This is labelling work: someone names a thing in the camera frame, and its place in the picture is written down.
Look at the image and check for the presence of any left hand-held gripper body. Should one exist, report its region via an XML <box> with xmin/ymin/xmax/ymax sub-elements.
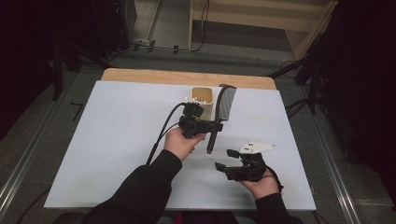
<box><xmin>177</xmin><ymin>96</ymin><xmax>208</xmax><ymax>140</ymax></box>

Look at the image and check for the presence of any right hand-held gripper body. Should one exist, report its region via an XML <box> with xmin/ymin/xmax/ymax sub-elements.
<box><xmin>225</xmin><ymin>140</ymin><xmax>277</xmax><ymax>183</ymax></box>

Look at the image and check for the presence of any black spatula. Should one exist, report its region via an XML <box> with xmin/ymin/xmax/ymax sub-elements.
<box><xmin>205</xmin><ymin>83</ymin><xmax>238</xmax><ymax>155</ymax></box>

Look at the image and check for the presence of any beige square cup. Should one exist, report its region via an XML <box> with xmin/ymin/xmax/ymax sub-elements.
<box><xmin>190</xmin><ymin>86</ymin><xmax>216</xmax><ymax>122</ymax></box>

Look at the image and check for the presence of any person's left hand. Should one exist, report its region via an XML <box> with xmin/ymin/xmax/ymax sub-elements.
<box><xmin>163</xmin><ymin>126</ymin><xmax>207</xmax><ymax>162</ymax></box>

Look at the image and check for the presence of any person's right hand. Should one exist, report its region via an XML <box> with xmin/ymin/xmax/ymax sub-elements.
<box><xmin>240</xmin><ymin>169</ymin><xmax>281</xmax><ymax>201</ymax></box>

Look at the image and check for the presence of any wooden table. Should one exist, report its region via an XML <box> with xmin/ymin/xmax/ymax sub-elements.
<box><xmin>101</xmin><ymin>67</ymin><xmax>277</xmax><ymax>91</ymax></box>

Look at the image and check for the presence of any white table board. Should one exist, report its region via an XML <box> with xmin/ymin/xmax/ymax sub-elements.
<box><xmin>44</xmin><ymin>80</ymin><xmax>318</xmax><ymax>212</ymax></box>

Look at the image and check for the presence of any black metal stand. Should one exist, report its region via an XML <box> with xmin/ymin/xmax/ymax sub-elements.
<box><xmin>49</xmin><ymin>40</ymin><xmax>110</xmax><ymax>103</ymax></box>
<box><xmin>268</xmin><ymin>56</ymin><xmax>325</xmax><ymax>115</ymax></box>

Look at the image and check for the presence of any light wooden shelf unit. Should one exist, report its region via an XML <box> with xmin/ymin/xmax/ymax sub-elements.
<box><xmin>187</xmin><ymin>0</ymin><xmax>340</xmax><ymax>62</ymax></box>

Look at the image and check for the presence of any black cabinet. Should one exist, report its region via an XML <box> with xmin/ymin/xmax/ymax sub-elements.
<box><xmin>102</xmin><ymin>0</ymin><xmax>138</xmax><ymax>54</ymax></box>

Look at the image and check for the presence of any dark curtain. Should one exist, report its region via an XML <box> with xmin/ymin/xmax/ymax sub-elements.
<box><xmin>307</xmin><ymin>0</ymin><xmax>396</xmax><ymax>207</ymax></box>
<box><xmin>0</xmin><ymin>0</ymin><xmax>125</xmax><ymax>142</ymax></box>

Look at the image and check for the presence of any left hand-held gripper cable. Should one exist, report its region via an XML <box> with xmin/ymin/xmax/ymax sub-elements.
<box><xmin>15</xmin><ymin>102</ymin><xmax>189</xmax><ymax>224</ymax></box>

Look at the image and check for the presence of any hand-held gripper cable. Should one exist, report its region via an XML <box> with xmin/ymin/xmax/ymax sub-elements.
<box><xmin>264</xmin><ymin>163</ymin><xmax>285</xmax><ymax>192</ymax></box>
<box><xmin>15</xmin><ymin>102</ymin><xmax>189</xmax><ymax>224</ymax></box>

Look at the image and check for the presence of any right hand-held gripper cable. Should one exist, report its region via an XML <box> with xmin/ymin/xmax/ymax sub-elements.
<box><xmin>264</xmin><ymin>163</ymin><xmax>285</xmax><ymax>192</ymax></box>

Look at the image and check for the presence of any black cable bundle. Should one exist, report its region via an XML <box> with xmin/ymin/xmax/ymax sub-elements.
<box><xmin>284</xmin><ymin>98</ymin><xmax>313</xmax><ymax>121</ymax></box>

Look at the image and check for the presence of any black floor cable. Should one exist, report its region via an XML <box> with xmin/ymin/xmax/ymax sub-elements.
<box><xmin>106</xmin><ymin>45</ymin><xmax>191</xmax><ymax>61</ymax></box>

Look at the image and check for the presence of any metal floor rail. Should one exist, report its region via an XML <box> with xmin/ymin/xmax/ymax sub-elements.
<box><xmin>0</xmin><ymin>92</ymin><xmax>68</xmax><ymax>217</ymax></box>
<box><xmin>294</xmin><ymin>85</ymin><xmax>362</xmax><ymax>224</ymax></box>

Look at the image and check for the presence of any black hanging cable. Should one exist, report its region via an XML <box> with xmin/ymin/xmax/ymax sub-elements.
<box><xmin>190</xmin><ymin>0</ymin><xmax>210</xmax><ymax>52</ymax></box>

